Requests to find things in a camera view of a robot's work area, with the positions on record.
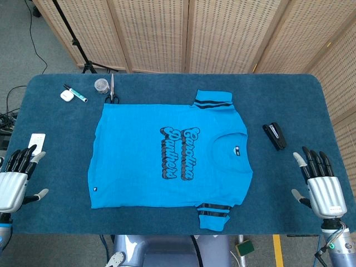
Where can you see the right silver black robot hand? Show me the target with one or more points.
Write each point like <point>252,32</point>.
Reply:
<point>326,194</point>

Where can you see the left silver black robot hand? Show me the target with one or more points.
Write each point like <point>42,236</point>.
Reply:
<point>12,189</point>

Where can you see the blue Carolina Panthers T-shirt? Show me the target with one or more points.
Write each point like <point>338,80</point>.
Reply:
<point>133,155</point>

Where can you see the black equipment box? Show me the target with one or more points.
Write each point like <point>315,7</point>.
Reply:
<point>3,143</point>

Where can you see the white rectangular card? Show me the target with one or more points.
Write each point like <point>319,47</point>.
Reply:
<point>37,139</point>

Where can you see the yellow floor tape strip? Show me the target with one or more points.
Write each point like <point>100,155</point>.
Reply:
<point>278,250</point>

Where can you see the black stapler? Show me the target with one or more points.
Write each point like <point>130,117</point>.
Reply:
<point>275,136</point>

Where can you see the green yellow sponge block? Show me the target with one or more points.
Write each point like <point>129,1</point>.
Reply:
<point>244,248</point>

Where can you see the silver metal table leg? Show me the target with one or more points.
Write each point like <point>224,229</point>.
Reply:
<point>243,261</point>

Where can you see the white earbuds case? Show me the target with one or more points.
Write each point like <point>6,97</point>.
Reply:
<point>66,95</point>

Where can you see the dark blue table mat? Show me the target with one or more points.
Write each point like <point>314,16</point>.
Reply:
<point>278,97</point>

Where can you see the green white marker pen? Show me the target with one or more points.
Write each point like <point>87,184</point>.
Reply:
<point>76,93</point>

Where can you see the clear jar of clips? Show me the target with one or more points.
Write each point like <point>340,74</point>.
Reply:
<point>101,86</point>

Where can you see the black tripod stand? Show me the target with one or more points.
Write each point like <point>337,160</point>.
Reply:
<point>74,42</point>

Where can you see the blue-grey robot torso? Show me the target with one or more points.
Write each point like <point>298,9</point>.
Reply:
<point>167,250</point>

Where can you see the black caster wheel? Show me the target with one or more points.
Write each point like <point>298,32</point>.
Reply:
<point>35,11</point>

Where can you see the woven wooden folding screen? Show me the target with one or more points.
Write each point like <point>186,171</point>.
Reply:
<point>155,33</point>

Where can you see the white metal bracket plate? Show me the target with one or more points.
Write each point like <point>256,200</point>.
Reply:
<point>116,258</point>

